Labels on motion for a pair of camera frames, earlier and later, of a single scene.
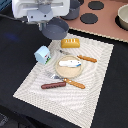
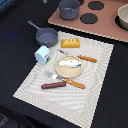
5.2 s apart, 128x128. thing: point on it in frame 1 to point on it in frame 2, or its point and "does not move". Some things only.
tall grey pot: [74, 11] does not move
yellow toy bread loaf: [70, 43] does not move
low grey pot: [55, 29] to [45, 36]
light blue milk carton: [43, 55] does not move
